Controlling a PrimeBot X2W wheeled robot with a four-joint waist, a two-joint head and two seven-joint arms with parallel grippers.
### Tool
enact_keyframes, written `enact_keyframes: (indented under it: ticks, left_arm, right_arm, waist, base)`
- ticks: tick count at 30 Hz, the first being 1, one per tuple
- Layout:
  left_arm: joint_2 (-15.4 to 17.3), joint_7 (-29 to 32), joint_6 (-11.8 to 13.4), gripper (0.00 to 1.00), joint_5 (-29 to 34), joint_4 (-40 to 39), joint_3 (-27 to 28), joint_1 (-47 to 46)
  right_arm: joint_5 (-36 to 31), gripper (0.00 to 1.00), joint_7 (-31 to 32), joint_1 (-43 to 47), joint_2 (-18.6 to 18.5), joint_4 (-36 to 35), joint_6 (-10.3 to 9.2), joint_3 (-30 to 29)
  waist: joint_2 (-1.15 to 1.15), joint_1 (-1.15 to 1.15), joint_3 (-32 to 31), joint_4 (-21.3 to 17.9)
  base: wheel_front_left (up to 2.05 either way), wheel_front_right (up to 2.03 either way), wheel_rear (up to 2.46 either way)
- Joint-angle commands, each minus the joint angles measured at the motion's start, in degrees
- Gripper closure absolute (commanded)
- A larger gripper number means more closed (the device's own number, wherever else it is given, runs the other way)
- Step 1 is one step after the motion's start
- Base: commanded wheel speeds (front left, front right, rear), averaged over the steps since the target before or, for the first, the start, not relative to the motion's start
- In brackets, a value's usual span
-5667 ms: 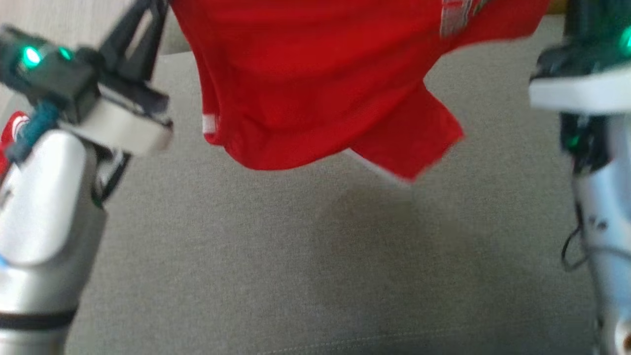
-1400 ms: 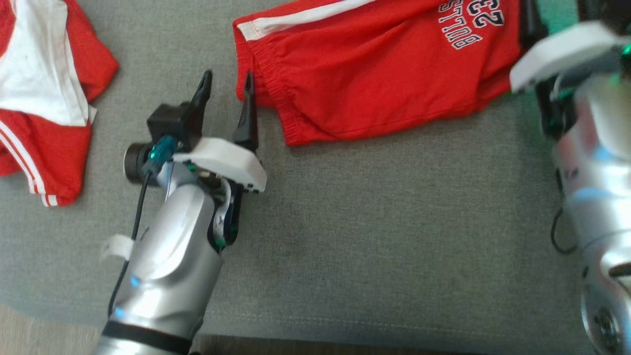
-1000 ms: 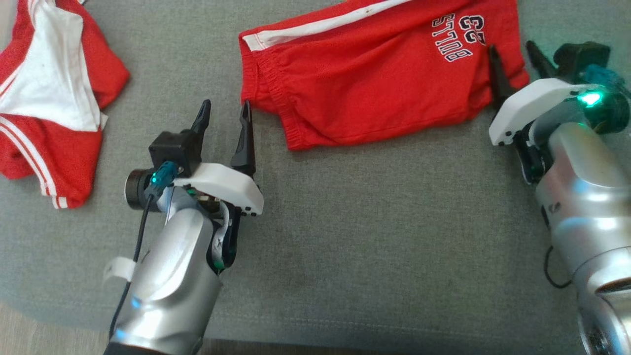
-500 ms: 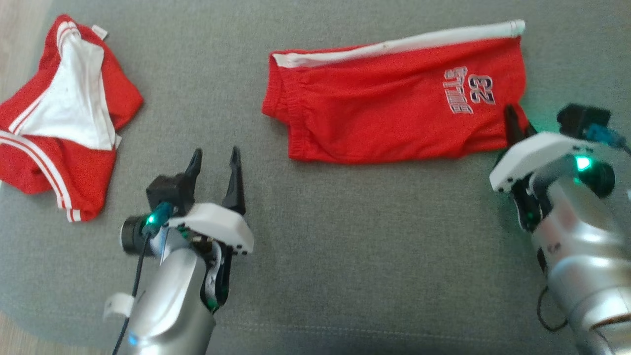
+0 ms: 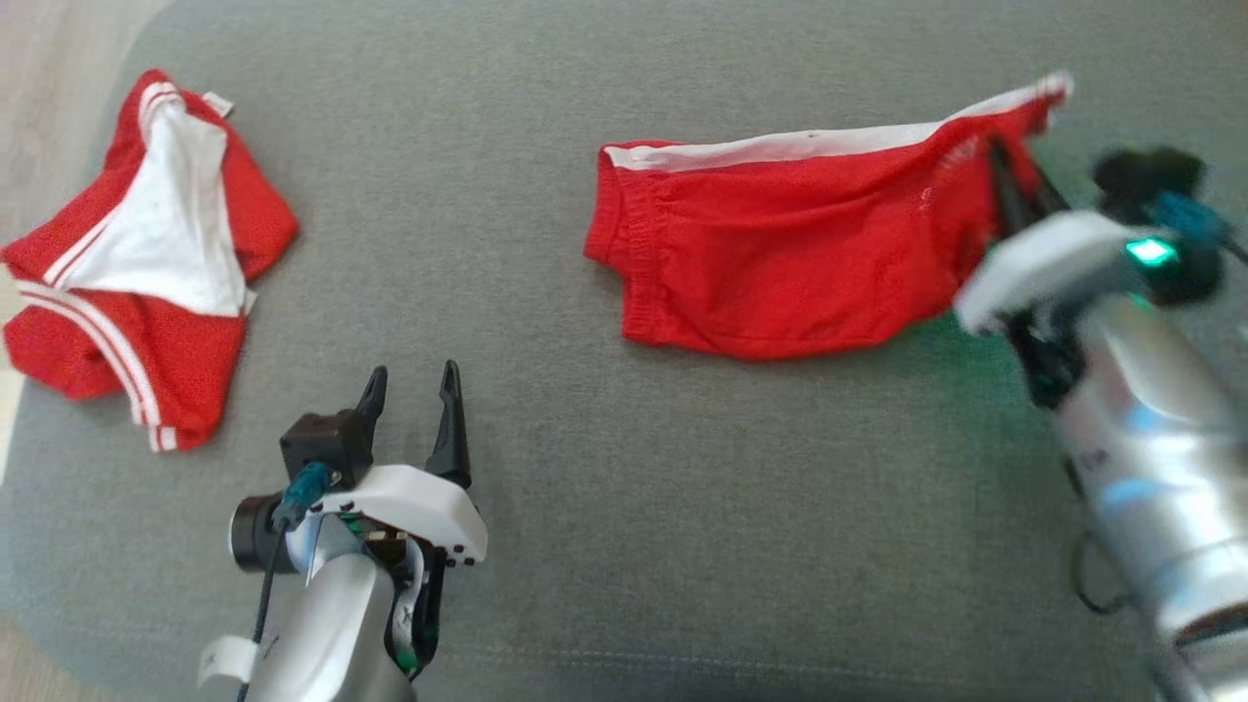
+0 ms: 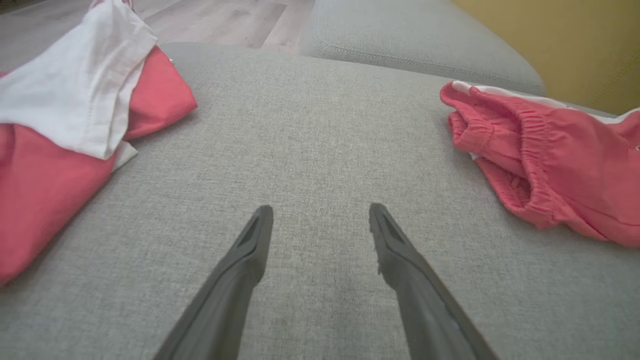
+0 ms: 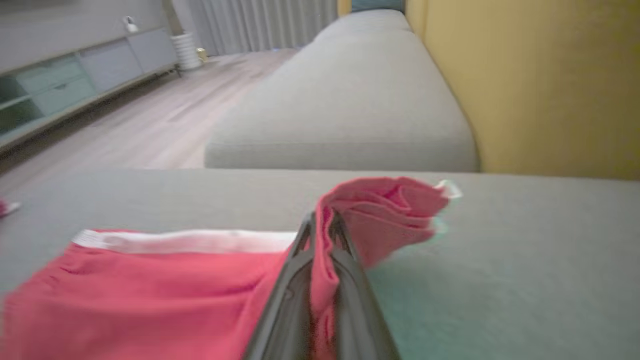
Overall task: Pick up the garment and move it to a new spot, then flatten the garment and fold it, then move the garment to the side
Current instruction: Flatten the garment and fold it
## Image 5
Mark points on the grey fabric sofa seat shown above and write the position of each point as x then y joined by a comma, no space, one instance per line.
624,468

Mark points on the red shorts with white stripe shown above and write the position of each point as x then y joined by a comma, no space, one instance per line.
780,263

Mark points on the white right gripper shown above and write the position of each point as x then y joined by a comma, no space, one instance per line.
1053,263

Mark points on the red white basketball jersey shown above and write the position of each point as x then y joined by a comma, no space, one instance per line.
195,361

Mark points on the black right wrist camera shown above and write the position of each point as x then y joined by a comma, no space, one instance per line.
1170,214

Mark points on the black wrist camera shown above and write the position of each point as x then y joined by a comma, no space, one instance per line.
327,444
1170,214

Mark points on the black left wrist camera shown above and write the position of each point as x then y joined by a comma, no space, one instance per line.
327,444

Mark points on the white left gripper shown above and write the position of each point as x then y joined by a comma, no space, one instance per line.
419,512

